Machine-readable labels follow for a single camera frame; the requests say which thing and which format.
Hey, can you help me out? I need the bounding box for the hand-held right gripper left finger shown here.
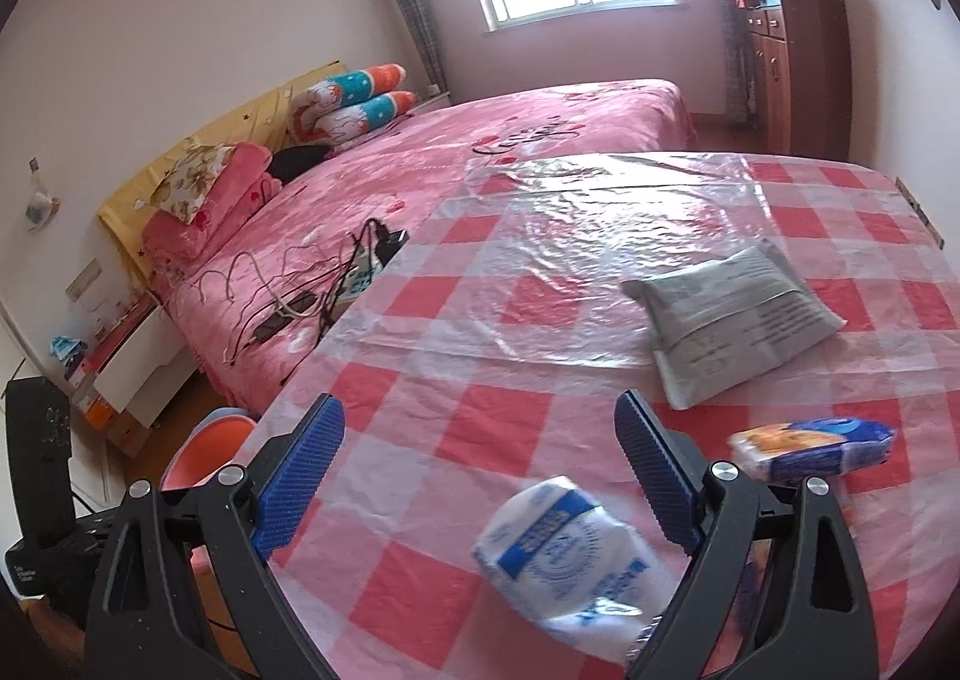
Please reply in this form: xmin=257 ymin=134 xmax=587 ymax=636
xmin=86 ymin=393 xmax=353 ymax=680

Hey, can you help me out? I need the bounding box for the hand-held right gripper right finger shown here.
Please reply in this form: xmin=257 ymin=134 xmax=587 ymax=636
xmin=613 ymin=389 xmax=878 ymax=680

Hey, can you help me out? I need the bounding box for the white blue packet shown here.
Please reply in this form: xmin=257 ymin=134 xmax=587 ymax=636
xmin=471 ymin=476 xmax=680 ymax=658

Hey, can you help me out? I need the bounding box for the orange cardboard box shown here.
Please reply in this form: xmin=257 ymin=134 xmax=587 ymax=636
xmin=79 ymin=391 xmax=151 ymax=456

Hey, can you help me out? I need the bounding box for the orange plastic chair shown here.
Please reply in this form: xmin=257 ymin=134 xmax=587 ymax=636
xmin=159 ymin=416 xmax=260 ymax=576

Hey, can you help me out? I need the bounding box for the small blue packet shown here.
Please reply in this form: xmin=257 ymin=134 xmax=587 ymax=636
xmin=51 ymin=336 xmax=87 ymax=381

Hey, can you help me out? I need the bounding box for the white nightstand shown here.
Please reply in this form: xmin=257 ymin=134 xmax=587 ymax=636
xmin=90 ymin=293 xmax=200 ymax=437

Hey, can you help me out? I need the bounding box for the red flat box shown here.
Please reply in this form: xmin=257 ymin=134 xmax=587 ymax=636
xmin=79 ymin=293 xmax=158 ymax=381

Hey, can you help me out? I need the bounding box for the black power bank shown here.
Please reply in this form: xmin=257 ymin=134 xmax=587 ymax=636
xmin=255 ymin=290 xmax=320 ymax=343

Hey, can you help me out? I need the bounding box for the blue orange packet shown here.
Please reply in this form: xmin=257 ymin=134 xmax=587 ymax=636
xmin=729 ymin=416 xmax=897 ymax=487

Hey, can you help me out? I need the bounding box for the grey printed packet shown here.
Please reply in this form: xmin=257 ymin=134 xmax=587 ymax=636
xmin=621 ymin=237 xmax=847 ymax=411

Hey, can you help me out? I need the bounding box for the checkered plastic tablecloth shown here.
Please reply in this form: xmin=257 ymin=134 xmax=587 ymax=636
xmin=251 ymin=151 xmax=960 ymax=680

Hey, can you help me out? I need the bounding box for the white blue power strip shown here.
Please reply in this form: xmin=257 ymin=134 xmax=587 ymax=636
xmin=330 ymin=241 xmax=391 ymax=310

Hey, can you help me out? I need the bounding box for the black power adapter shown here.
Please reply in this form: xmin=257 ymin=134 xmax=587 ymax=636
xmin=364 ymin=218 xmax=412 ymax=261

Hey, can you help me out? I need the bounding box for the pink folded blanket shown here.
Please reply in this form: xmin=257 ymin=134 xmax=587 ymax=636
xmin=142 ymin=141 xmax=282 ymax=268

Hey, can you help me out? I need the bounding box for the black cloth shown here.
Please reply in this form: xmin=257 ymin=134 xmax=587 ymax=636
xmin=268 ymin=143 xmax=335 ymax=184

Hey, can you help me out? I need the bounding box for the floral pillow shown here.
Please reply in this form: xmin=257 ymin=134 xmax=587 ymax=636
xmin=148 ymin=138 xmax=233 ymax=225

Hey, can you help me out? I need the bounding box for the bed with pink heart sheet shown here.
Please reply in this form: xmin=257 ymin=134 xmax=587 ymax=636
xmin=142 ymin=77 xmax=698 ymax=418

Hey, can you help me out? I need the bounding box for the yellow headboard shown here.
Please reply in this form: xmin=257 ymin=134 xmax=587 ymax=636
xmin=97 ymin=59 xmax=346 ymax=276

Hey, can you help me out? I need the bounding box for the cartoon print bolster pillow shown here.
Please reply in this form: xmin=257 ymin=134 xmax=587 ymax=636
xmin=289 ymin=61 xmax=410 ymax=126
xmin=319 ymin=91 xmax=417 ymax=148

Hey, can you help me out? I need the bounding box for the wooden dresser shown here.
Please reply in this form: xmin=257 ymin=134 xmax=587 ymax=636
xmin=745 ymin=0 xmax=852 ymax=160

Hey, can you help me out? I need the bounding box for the checked curtain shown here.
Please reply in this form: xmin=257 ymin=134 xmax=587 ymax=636
xmin=690 ymin=0 xmax=755 ymax=122
xmin=375 ymin=0 xmax=451 ymax=103

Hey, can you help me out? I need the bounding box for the white cable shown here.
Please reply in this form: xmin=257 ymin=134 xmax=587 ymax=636
xmin=199 ymin=245 xmax=353 ymax=321

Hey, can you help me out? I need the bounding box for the wall socket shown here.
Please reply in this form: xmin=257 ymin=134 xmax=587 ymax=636
xmin=66 ymin=258 xmax=102 ymax=298

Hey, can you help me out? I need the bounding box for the wall hook ornament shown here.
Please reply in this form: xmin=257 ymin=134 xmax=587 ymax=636
xmin=22 ymin=158 xmax=61 ymax=231

